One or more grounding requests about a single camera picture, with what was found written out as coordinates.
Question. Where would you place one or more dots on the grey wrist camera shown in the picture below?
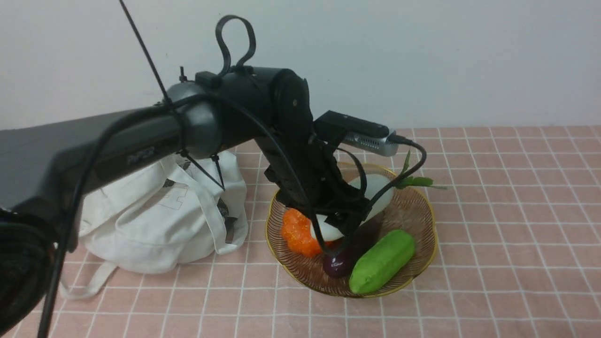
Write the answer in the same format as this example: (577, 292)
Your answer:
(361, 134)

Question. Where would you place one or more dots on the white canvas tote bag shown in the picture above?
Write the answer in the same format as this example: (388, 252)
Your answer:
(168, 214)

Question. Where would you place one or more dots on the amber glass bowl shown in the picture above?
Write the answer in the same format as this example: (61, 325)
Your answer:
(409, 210)

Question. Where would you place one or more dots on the orange pumpkin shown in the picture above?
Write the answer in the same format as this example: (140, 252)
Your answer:
(296, 231)

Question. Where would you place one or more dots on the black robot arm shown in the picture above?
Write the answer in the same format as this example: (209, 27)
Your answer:
(47, 170)

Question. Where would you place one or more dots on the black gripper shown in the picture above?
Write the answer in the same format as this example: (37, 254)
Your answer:
(315, 181)

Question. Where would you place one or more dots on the purple eggplant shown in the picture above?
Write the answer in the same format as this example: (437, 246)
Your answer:
(364, 238)

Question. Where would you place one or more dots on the white radish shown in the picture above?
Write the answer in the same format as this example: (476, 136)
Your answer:
(375, 183)

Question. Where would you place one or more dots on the green cucumber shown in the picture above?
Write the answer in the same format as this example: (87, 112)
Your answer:
(381, 262)

